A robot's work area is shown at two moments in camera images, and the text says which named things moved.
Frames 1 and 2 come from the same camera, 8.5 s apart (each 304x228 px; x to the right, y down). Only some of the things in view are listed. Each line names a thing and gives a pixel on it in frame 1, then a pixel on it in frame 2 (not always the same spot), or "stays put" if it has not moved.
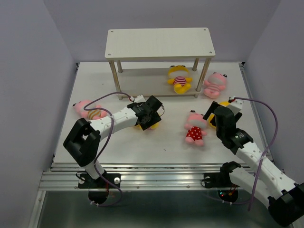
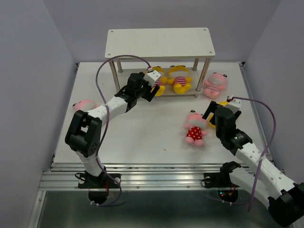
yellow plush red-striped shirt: x=178 y=75 stays put
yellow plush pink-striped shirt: x=154 y=126 → x=160 y=82
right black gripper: x=213 y=105 stays put
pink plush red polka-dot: x=195 y=127 stays put
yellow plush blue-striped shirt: x=224 y=103 stays put
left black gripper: x=155 y=118 → x=148 y=96
